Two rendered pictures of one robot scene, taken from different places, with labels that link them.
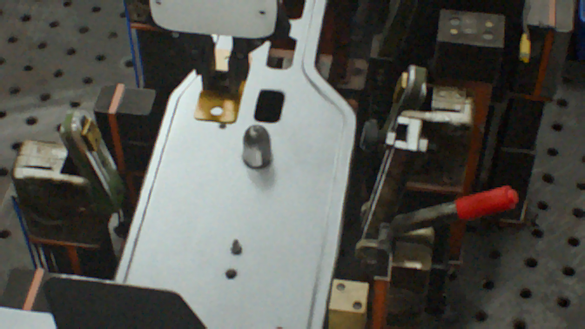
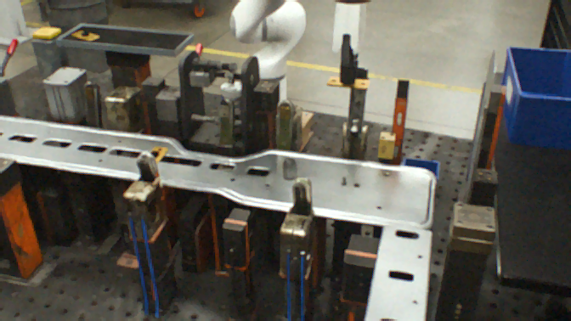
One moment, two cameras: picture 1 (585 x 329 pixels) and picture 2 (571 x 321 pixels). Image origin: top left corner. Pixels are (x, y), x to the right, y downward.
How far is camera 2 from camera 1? 137 cm
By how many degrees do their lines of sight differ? 62
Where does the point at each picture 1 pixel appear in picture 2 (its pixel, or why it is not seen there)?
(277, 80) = (241, 168)
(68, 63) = not seen: outside the picture
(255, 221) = (327, 177)
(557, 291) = not seen: hidden behind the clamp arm
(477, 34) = (271, 84)
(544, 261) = not seen: hidden behind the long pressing
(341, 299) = (389, 137)
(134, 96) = (235, 216)
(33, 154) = (293, 226)
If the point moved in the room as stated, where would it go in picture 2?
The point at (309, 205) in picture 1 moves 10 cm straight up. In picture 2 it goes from (319, 164) to (321, 127)
